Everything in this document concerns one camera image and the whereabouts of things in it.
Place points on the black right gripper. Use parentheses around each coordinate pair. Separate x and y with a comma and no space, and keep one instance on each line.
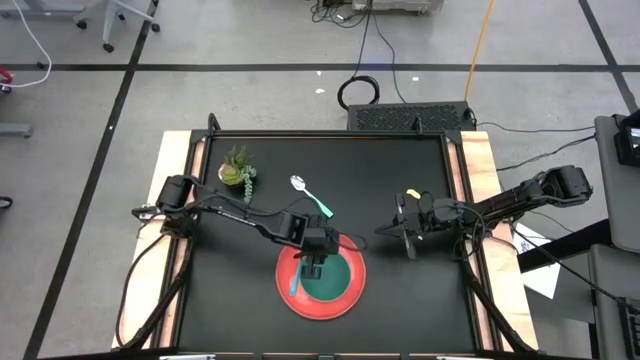
(425,220)

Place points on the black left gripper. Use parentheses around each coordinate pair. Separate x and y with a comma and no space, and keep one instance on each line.
(320,240)

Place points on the teal ribbed bowl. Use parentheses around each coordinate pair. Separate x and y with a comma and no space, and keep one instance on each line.
(335,282)

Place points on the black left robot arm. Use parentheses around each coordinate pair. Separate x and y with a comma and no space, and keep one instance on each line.
(235,217)

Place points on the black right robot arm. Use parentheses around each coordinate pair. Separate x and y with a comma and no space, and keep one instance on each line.
(525,197)

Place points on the yellow tag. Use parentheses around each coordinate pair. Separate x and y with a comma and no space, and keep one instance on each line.
(413,193)

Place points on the brown-rimmed ceramic plate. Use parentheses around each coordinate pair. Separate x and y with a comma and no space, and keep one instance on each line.
(320,310)

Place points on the black perforated computer case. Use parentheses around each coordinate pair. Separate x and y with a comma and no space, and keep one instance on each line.
(405,117)

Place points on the potted succulent plant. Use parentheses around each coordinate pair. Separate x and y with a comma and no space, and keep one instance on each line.
(232,175)

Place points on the white paper sheet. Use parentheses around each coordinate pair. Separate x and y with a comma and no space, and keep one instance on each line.
(542,280)

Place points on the black flat beam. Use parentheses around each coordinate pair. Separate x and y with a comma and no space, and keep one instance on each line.
(565,245)

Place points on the black table clamp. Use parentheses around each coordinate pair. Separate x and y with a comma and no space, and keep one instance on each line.
(145,212)

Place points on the grey rounded panel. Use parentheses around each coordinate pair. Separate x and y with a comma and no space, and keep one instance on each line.
(612,200)
(607,310)

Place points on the white equipment box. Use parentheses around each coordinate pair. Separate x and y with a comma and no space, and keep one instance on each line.
(395,5)

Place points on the black device with screen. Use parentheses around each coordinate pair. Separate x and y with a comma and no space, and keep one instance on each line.
(629,140)

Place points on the black keyboard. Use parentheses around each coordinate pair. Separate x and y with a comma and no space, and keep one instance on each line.
(631,325)

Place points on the black floor object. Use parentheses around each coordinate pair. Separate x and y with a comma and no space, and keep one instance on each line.
(4,202)

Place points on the white office chair base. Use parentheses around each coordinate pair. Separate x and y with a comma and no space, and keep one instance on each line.
(107,25)

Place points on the grey furniture foot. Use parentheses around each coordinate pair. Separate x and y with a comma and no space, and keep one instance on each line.
(15,131)

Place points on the red curved object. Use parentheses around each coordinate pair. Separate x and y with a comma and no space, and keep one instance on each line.
(4,77)

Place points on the grey furniture base bar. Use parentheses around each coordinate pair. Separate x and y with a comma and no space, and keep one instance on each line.
(45,8)

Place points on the black aluminium table frame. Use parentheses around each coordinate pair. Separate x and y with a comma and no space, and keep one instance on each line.
(325,133)

